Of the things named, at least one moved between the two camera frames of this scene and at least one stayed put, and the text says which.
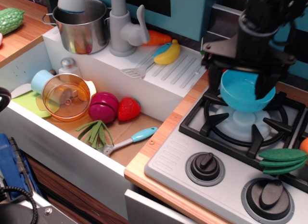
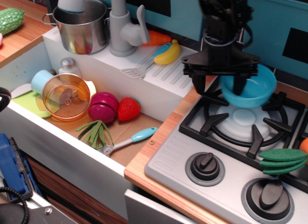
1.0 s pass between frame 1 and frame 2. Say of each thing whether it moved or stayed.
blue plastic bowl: moved
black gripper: moved
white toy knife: stayed
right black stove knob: stayed
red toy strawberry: stayed
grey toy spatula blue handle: stayed
